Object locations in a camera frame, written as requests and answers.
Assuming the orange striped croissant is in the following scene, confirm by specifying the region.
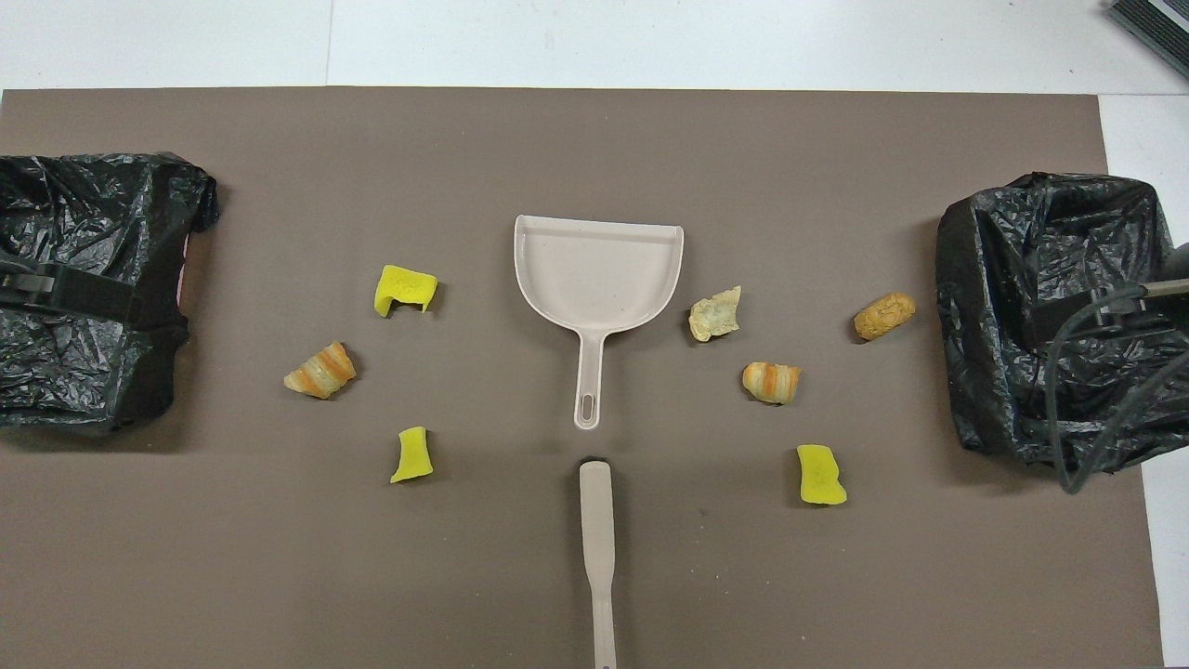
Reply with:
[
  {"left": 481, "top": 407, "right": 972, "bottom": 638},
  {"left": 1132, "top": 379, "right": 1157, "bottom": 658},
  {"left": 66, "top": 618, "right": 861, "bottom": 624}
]
[
  {"left": 283, "top": 341, "right": 358, "bottom": 400},
  {"left": 741, "top": 361, "right": 802, "bottom": 406}
]

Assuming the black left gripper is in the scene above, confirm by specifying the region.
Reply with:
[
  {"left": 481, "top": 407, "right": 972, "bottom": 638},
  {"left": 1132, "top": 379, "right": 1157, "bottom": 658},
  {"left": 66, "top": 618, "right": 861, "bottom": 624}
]
[{"left": 0, "top": 260, "right": 140, "bottom": 324}]

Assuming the yellow sponge block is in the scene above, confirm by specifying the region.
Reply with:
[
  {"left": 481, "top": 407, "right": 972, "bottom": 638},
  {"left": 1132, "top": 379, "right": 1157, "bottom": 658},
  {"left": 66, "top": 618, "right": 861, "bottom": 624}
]
[{"left": 373, "top": 264, "right": 439, "bottom": 319}]

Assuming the yellow sponge with green layer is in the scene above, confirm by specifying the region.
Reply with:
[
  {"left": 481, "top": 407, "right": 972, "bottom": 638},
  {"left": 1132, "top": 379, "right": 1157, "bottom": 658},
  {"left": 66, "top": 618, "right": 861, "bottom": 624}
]
[{"left": 389, "top": 426, "right": 436, "bottom": 485}]

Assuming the beige plastic dustpan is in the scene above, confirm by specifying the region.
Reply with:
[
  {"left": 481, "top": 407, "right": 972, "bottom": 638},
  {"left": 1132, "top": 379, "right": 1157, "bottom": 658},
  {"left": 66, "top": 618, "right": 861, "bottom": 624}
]
[{"left": 513, "top": 214, "right": 686, "bottom": 431}]

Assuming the beige brush with black bristles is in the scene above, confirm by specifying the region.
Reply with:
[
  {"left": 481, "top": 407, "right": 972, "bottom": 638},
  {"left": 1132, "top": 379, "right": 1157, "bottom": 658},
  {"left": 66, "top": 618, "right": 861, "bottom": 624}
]
[{"left": 578, "top": 455, "right": 619, "bottom": 669}]

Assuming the black bag lined bin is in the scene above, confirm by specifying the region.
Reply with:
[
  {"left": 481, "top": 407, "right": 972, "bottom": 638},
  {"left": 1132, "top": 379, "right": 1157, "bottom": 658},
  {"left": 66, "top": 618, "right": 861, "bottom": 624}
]
[
  {"left": 935, "top": 171, "right": 1189, "bottom": 477},
  {"left": 0, "top": 151, "right": 221, "bottom": 438}
]

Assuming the waisted yellow sponge piece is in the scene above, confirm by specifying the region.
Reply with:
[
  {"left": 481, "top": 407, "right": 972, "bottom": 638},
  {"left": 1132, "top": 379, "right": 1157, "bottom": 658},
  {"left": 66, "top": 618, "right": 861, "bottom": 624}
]
[{"left": 796, "top": 444, "right": 849, "bottom": 506}]

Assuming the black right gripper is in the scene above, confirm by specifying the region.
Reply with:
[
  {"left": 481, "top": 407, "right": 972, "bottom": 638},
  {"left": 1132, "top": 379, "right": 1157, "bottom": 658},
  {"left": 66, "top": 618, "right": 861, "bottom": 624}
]
[{"left": 1026, "top": 242, "right": 1189, "bottom": 352}]

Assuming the pale torn bread chunk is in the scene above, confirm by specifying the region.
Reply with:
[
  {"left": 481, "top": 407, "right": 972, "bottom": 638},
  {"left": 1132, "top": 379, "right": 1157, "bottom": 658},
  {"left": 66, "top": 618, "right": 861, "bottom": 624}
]
[{"left": 687, "top": 285, "right": 744, "bottom": 344}]

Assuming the dark ribbed box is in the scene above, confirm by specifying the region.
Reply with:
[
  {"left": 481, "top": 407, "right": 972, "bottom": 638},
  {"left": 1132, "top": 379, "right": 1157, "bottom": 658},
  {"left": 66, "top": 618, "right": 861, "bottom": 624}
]
[{"left": 1105, "top": 0, "right": 1189, "bottom": 80}]

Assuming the brown bread roll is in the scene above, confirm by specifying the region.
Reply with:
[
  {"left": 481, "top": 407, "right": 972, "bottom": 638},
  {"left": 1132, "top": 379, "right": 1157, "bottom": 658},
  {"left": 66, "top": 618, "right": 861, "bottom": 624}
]
[{"left": 853, "top": 292, "right": 918, "bottom": 343}]

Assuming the brown paper table mat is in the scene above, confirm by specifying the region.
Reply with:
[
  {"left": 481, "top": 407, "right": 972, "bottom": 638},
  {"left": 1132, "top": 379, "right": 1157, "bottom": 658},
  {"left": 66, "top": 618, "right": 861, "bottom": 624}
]
[{"left": 0, "top": 86, "right": 1164, "bottom": 669}]

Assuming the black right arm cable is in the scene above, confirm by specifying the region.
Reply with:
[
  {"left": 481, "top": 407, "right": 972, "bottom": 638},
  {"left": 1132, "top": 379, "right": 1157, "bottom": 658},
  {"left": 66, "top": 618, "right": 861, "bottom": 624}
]
[{"left": 1043, "top": 279, "right": 1189, "bottom": 495}]

